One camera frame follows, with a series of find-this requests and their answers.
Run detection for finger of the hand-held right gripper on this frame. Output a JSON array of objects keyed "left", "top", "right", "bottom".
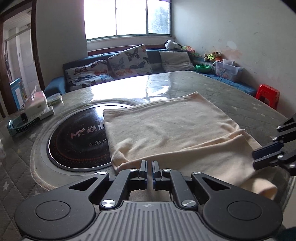
[
  {"left": 252, "top": 116, "right": 296, "bottom": 161},
  {"left": 253, "top": 148, "right": 296, "bottom": 177}
]

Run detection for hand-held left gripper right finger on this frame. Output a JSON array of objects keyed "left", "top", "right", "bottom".
[{"left": 152, "top": 160, "right": 244, "bottom": 209}]

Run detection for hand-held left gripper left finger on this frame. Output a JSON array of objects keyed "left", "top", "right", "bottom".
[{"left": 55, "top": 160, "right": 148, "bottom": 210}]

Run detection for cream garment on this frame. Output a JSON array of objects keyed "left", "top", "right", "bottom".
[{"left": 102, "top": 91, "right": 278, "bottom": 201}]

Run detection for red plastic stool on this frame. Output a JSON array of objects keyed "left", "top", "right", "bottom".
[{"left": 255, "top": 84, "right": 280, "bottom": 110}]

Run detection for round black induction cooktop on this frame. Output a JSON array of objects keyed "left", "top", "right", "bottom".
[{"left": 47, "top": 106, "right": 116, "bottom": 170}]

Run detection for clear plastic storage box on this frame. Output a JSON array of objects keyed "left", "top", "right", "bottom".
[{"left": 214, "top": 59, "right": 243, "bottom": 83}]

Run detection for small plush toys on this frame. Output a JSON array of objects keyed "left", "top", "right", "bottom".
[{"left": 204, "top": 51, "right": 223, "bottom": 63}]

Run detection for butterfly print pillow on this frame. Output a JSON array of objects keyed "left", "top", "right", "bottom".
[
  {"left": 64, "top": 60, "right": 115, "bottom": 92},
  {"left": 108, "top": 44, "right": 153, "bottom": 78}
]

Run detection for grey pillow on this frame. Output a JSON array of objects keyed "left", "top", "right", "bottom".
[{"left": 159, "top": 50, "right": 197, "bottom": 72}]

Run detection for flat clear plastic box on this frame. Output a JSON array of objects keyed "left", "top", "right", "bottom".
[{"left": 46, "top": 92, "right": 64, "bottom": 107}]

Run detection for blue sofa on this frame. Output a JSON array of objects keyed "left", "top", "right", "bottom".
[{"left": 44, "top": 45, "right": 258, "bottom": 98}]

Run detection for blue smartwatch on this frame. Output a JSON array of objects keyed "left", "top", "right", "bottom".
[{"left": 7, "top": 113, "right": 43, "bottom": 136}]

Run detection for white tissue box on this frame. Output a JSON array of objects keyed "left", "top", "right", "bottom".
[{"left": 24, "top": 90, "right": 49, "bottom": 114}]

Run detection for panda plush toy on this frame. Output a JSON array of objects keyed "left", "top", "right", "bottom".
[{"left": 164, "top": 39, "right": 183, "bottom": 50}]

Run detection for blue white toy cabinet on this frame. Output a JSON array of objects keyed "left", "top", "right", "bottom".
[{"left": 9, "top": 78, "right": 27, "bottom": 111}]

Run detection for window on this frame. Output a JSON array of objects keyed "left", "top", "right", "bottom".
[{"left": 83, "top": 0, "right": 173, "bottom": 40}]

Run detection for brown wooden door frame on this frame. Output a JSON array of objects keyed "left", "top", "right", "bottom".
[{"left": 0, "top": 0, "right": 46, "bottom": 119}]

